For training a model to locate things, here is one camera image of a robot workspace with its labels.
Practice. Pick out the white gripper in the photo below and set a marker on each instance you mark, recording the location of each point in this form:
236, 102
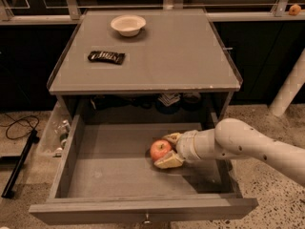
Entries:
186, 146

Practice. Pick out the red apple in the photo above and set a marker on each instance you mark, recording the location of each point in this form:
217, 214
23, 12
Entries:
159, 148

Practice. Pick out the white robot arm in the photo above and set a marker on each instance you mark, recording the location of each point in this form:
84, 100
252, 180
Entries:
232, 138

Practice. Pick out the dark items behind drawer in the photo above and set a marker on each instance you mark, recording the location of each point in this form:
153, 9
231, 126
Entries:
166, 104

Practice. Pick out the open grey top drawer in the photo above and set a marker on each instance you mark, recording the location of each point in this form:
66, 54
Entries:
106, 175

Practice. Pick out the metal drawer knob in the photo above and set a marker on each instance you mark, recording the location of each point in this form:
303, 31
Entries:
147, 219

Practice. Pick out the grey cabinet with top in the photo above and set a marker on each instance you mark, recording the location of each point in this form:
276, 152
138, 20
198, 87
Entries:
178, 51

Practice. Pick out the clear plastic bin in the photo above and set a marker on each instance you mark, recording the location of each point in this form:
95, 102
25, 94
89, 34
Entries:
55, 135

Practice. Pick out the black candy bar wrapper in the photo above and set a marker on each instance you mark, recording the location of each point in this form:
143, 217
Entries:
106, 57

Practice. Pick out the white paper bowl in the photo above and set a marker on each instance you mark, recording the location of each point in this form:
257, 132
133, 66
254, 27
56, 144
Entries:
128, 25

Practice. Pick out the metal railing ledge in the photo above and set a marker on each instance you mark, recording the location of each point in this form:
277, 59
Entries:
47, 12

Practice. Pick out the black floor stand bar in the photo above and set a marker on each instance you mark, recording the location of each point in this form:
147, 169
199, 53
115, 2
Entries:
20, 160

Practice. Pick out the white table leg post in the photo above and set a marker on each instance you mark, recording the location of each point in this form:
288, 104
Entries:
290, 88

